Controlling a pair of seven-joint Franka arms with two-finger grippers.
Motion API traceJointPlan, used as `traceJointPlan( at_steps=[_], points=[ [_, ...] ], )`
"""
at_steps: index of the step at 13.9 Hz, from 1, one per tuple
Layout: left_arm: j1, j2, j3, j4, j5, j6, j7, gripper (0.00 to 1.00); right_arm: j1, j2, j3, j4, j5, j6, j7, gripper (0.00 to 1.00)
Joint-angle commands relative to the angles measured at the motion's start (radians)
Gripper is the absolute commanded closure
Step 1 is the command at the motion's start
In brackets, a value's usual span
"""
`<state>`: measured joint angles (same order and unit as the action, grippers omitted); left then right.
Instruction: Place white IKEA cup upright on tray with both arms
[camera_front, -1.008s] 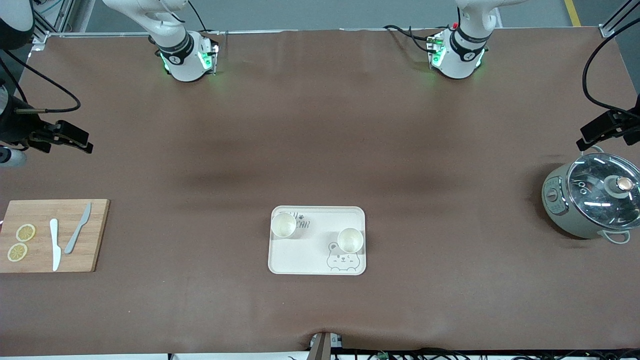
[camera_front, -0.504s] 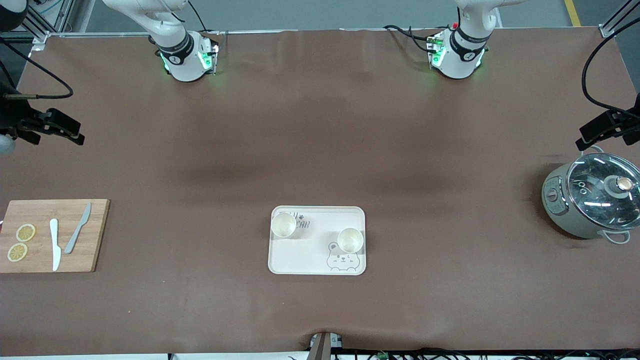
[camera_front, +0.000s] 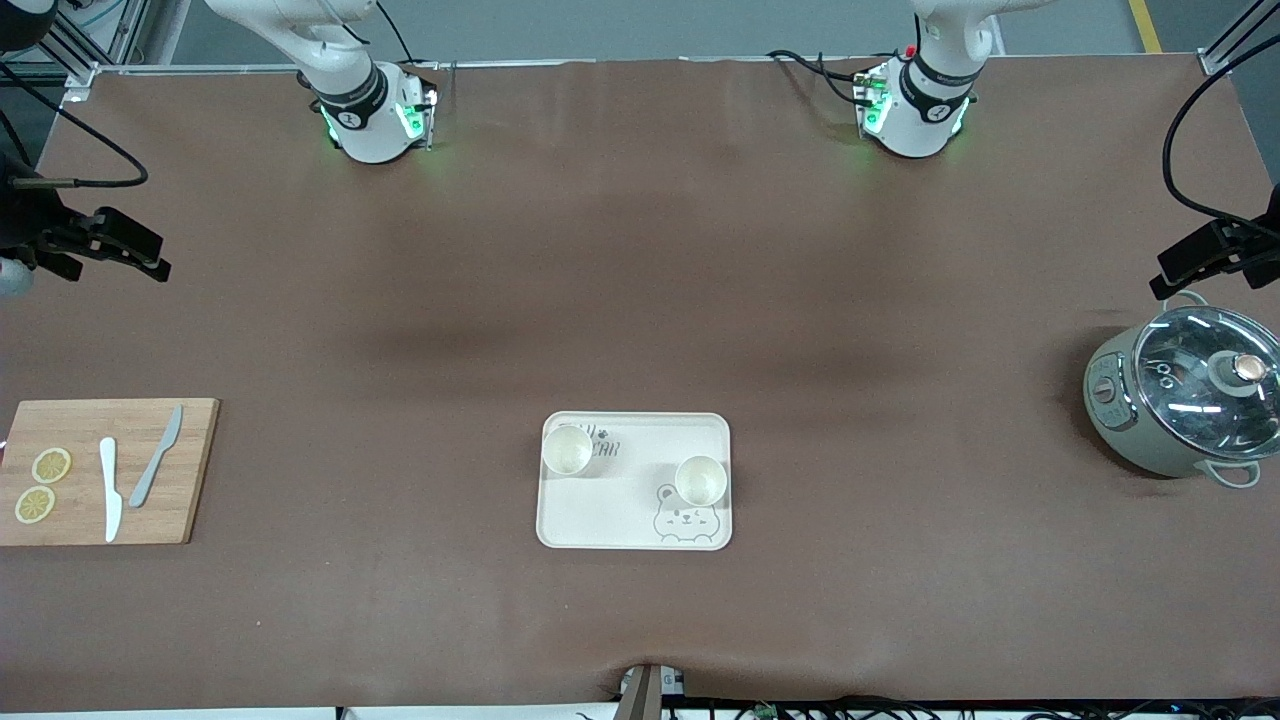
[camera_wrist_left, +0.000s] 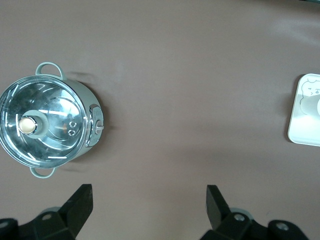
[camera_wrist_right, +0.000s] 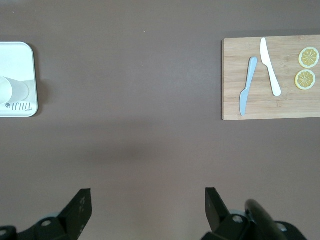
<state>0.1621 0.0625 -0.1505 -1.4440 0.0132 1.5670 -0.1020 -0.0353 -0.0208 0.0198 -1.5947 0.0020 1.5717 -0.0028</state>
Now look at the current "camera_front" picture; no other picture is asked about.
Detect white plastic knife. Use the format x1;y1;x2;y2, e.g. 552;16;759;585
98;437;124;543

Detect green electric cooking pot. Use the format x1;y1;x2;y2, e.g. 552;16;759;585
1083;290;1280;489

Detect white IKEA cup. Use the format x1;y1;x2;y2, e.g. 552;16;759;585
541;424;594;478
674;455;729;507

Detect aluminium frame post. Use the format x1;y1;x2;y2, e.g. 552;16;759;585
1200;0;1280;76
40;0;191;101

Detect table edge clamp bracket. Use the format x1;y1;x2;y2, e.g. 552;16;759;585
615;663;691;720

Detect grey plastic knife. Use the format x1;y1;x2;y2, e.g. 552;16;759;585
128;404;185;509

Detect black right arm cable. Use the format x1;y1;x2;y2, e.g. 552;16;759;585
0;60;151;191

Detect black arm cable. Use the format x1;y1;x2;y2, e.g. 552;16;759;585
0;60;151;191
1163;35;1280;226

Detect black right base cable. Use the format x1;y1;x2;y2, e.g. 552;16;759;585
375;0;417;66

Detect black left base cables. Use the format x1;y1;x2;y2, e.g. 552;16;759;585
768;48;871;106

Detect wooden cutting board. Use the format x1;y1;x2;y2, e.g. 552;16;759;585
0;398;221;547

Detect glass pot lid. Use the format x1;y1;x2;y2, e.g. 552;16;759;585
1133;306;1280;463

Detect cream bear print tray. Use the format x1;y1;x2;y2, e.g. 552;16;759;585
536;411;733;552

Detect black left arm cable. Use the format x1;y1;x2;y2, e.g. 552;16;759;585
1163;35;1280;226

